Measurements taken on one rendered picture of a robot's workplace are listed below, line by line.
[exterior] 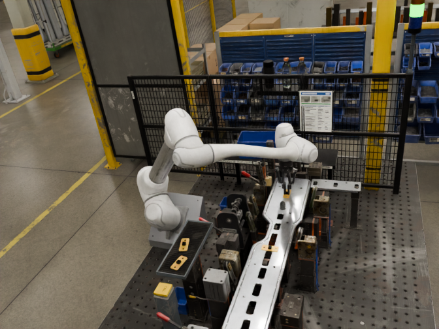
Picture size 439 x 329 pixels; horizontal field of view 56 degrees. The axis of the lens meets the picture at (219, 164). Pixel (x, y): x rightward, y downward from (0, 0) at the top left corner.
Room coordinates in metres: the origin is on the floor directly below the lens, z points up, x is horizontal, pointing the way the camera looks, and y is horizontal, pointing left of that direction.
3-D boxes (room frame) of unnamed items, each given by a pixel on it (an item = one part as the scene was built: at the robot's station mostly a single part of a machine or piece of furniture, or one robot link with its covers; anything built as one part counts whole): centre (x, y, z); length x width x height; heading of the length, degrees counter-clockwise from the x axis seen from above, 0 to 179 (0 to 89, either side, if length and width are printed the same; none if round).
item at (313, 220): (1.76, -0.46, 0.84); 0.11 x 0.08 x 0.29; 68
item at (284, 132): (1.99, -0.38, 1.39); 0.13 x 0.11 x 0.16; 26
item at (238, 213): (1.74, -0.04, 0.94); 0.18 x 0.13 x 0.49; 158
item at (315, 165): (2.21, -0.59, 0.88); 0.08 x 0.08 x 0.36; 68
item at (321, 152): (2.48, -0.35, 1.02); 0.90 x 0.22 x 0.03; 68
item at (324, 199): (1.87, -0.54, 0.87); 0.12 x 0.09 x 0.35; 68
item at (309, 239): (1.56, -0.38, 0.87); 0.12 x 0.09 x 0.35; 68
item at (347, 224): (2.00, -0.78, 0.84); 0.11 x 0.06 x 0.29; 68
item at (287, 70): (2.64, -0.52, 1.53); 0.06 x 0.06 x 0.20
